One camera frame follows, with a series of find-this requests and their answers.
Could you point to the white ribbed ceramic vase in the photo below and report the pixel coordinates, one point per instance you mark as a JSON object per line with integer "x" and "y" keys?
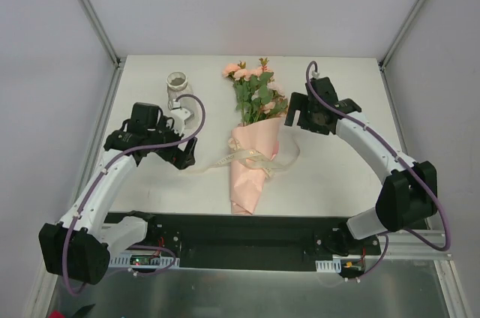
{"x": 178, "y": 88}

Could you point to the pale pink rose stem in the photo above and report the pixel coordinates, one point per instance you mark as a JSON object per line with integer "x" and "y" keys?
{"x": 271, "y": 91}

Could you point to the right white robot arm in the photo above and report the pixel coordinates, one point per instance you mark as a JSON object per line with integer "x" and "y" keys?
{"x": 408, "y": 187}

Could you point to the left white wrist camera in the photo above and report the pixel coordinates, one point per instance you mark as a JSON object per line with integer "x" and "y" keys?
{"x": 180, "y": 117}

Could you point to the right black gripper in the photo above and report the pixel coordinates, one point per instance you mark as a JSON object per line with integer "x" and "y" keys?
{"x": 304, "y": 110}

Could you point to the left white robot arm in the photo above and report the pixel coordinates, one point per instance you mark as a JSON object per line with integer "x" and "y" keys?
{"x": 77, "y": 247}

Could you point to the peach double rose stem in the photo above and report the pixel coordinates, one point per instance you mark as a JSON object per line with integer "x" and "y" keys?
{"x": 240, "y": 77}

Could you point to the cream gold-lettered ribbon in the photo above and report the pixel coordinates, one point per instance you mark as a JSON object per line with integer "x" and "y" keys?
{"x": 251, "y": 159}

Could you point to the pink wrapping paper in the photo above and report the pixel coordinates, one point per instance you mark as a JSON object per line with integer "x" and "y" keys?
{"x": 256, "y": 142}

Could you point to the aluminium frame extrusion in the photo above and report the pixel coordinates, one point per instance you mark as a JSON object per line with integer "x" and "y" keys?
{"x": 405, "y": 246}

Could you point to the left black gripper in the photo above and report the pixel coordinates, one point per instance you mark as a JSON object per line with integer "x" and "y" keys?
{"x": 179, "y": 154}

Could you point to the small peach flower stem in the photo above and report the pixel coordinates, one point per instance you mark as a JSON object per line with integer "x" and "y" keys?
{"x": 260, "y": 76}

